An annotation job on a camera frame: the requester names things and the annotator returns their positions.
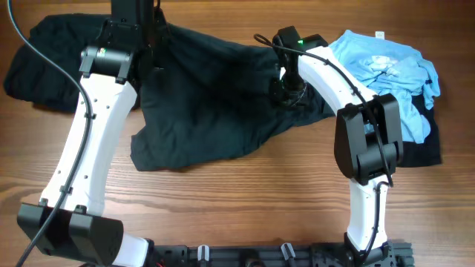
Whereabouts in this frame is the dark green t-shirt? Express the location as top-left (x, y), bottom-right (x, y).
top-left (131, 24), bottom-right (333, 171)

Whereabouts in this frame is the black garment under blue shirt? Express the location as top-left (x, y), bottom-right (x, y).
top-left (398, 95), bottom-right (442, 168)

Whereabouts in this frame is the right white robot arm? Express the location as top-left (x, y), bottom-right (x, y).
top-left (256, 26), bottom-right (403, 266)

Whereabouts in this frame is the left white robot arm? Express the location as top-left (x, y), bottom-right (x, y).
top-left (17, 0), bottom-right (164, 266)

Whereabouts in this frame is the black folded garment left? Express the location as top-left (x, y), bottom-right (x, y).
top-left (4, 13), bottom-right (108, 113)

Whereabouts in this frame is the light blue t-shirt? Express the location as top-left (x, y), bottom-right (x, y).
top-left (330, 30), bottom-right (441, 144)

